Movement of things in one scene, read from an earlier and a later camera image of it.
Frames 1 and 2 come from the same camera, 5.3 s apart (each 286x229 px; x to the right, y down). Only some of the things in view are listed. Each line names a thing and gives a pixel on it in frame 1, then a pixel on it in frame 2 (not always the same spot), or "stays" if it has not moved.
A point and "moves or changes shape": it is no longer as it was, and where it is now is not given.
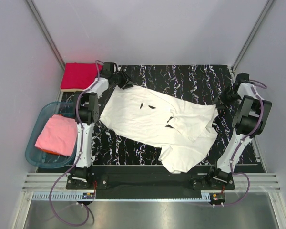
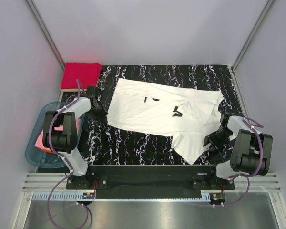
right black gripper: (224, 103) → (208, 139)
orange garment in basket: (50, 151) stays
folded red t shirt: (78, 75) stays
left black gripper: (122, 85) → (103, 114)
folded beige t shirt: (70, 89) stays
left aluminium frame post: (42, 25) stays
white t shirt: (180, 130) moves or changes shape
